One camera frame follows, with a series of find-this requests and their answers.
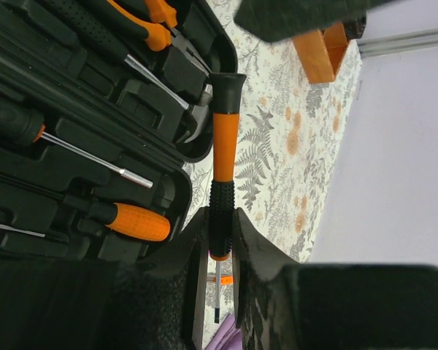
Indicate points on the orange handled screwdriver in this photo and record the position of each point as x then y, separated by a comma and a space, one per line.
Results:
132, 221

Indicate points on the small claw hammer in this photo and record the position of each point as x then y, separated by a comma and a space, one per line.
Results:
90, 20

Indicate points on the orange black utility tool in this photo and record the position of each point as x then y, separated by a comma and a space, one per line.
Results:
27, 232

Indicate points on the purple printed pouch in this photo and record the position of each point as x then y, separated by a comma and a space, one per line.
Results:
228, 336

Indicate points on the orange metal file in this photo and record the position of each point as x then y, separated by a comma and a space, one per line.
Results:
224, 280

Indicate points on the orange compartment tray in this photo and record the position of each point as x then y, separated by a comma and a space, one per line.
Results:
321, 53

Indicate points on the orange handled pliers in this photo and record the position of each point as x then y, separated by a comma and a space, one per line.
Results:
155, 22

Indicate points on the black plastic tool case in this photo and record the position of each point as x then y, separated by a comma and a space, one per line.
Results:
109, 110

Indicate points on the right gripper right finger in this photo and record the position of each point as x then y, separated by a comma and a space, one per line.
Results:
283, 304

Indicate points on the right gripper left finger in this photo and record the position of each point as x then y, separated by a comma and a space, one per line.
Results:
156, 303

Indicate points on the small precision screwdriver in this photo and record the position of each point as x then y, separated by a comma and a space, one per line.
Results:
226, 102

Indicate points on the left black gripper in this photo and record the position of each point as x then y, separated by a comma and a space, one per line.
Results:
277, 20

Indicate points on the black handled screwdriver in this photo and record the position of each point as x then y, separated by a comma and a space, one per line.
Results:
26, 126

